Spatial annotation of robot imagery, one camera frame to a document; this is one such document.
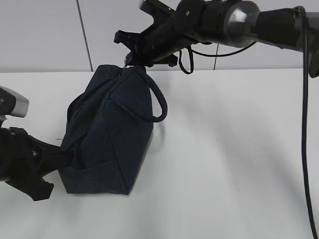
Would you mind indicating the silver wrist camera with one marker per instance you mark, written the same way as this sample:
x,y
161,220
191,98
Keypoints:
x,y
155,7
13,103

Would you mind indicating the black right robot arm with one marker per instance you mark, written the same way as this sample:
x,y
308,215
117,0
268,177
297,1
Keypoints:
x,y
235,23

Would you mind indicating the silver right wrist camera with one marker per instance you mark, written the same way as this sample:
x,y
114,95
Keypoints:
x,y
155,7

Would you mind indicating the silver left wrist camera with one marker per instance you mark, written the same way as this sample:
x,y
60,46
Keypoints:
x,y
13,103

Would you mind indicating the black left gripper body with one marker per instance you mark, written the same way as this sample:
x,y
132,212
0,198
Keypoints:
x,y
21,160

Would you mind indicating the navy blue lunch bag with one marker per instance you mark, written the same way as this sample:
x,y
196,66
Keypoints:
x,y
108,130

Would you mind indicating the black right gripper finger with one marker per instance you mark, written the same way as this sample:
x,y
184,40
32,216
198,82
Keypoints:
x,y
132,60

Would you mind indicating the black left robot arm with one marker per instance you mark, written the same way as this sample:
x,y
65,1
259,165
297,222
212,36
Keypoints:
x,y
25,160

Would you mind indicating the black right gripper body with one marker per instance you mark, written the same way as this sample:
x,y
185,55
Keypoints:
x,y
157,44

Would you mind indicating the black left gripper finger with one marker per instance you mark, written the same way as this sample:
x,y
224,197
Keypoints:
x,y
52,158

